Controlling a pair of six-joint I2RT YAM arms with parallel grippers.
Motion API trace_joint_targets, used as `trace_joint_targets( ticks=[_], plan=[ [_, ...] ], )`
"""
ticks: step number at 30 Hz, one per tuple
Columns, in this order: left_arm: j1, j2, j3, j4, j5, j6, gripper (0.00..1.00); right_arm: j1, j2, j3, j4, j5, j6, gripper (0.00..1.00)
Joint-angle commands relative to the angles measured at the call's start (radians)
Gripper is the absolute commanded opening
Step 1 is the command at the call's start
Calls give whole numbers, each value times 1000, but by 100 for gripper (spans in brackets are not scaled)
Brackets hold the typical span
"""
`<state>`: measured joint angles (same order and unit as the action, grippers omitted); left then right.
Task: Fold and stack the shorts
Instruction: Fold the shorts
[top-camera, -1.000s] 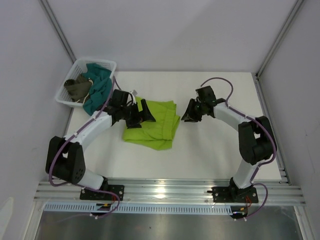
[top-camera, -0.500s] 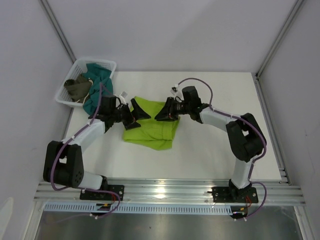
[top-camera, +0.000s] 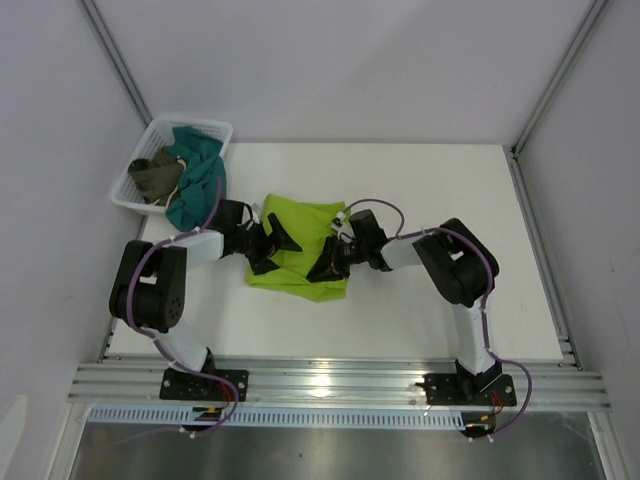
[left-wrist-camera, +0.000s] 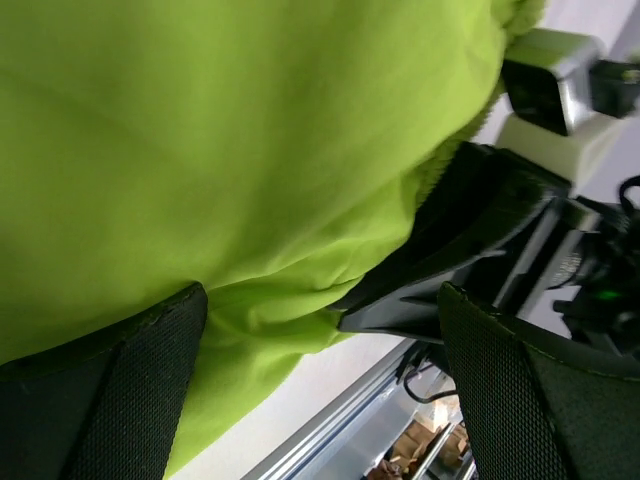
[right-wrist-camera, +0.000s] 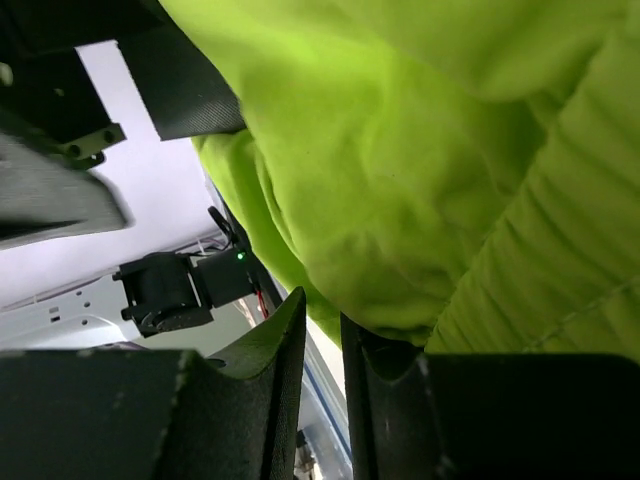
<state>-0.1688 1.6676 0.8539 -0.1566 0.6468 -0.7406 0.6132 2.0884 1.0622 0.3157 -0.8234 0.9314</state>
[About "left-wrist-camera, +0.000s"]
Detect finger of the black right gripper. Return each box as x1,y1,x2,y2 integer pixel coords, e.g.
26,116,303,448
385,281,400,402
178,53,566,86
338,294,443,344

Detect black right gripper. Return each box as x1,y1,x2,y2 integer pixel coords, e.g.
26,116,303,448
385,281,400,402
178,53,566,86
331,142,639,355

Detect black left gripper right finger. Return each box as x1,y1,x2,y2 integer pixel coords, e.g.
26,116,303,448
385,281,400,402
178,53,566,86
438,282,639,479

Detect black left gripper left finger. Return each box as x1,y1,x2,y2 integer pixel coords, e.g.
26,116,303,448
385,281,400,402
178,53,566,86
1,284,208,479

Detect lime green shorts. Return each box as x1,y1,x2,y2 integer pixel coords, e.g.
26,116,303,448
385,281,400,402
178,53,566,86
1,1,545,479

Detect aluminium mounting rail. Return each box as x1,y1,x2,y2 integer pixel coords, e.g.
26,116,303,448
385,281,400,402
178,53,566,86
239,339,476,480

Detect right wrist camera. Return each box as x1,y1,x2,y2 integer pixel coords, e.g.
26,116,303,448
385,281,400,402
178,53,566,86
497,27,640,189

